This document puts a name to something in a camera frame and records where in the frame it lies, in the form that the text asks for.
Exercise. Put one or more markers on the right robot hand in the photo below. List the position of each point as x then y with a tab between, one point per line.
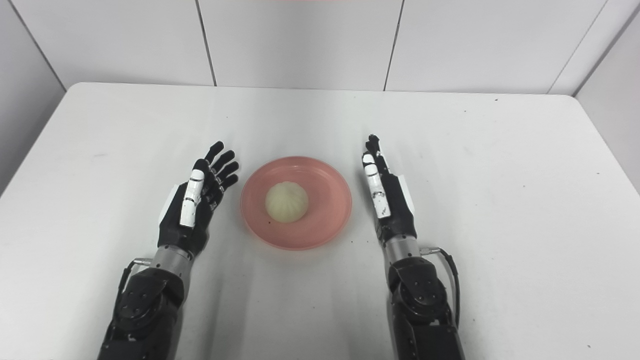
392	205

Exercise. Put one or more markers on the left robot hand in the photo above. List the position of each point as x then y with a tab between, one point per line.
192	210

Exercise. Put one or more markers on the white steamed bun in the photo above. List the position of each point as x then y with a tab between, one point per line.
286	202

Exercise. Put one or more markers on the pink round plate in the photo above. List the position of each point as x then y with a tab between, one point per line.
296	202

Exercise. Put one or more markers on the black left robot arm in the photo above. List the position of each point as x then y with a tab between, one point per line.
145	310

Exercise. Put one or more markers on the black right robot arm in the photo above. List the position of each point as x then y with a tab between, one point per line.
422	305

